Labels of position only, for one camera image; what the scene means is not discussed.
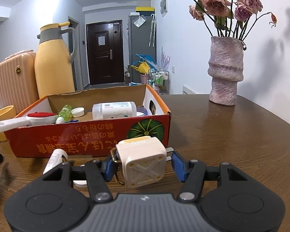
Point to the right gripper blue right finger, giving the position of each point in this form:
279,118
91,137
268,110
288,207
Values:
181,167

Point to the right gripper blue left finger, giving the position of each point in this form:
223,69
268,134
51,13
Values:
108,168

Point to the cream cube charger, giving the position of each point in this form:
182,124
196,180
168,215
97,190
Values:
142,160

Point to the red white lint brush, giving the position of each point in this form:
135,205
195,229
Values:
33,119

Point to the small white tube bottle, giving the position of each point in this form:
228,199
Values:
58,156

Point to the white plastic jar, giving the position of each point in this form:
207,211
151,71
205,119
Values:
114,110

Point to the white ribbed bottle cap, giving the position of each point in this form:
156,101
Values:
78,112

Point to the purple gear-shaped cap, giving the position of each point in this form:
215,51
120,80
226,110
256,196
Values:
141,111

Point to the green spray bottle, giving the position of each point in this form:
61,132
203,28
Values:
64,115

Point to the red cardboard box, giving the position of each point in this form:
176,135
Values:
87,136

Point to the yellow mug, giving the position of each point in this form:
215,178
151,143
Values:
7,112

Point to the pink ribbed suitcase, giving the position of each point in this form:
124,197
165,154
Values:
18,86

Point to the yellow watering can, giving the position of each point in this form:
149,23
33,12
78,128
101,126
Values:
143,68

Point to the pink ceramic vase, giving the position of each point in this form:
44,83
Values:
226,65

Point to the yellow thermos jug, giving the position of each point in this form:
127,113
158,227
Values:
53,62

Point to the dark entrance door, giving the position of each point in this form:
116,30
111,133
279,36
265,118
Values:
105,53

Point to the grey refrigerator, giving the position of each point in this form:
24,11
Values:
139,28

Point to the dried pink roses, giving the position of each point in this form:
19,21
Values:
230,18

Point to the yellow box on fridge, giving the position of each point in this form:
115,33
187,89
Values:
145,9

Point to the wire trolley with bottles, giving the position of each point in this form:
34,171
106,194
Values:
159,80

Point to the wall picture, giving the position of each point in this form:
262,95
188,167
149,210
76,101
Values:
163,7

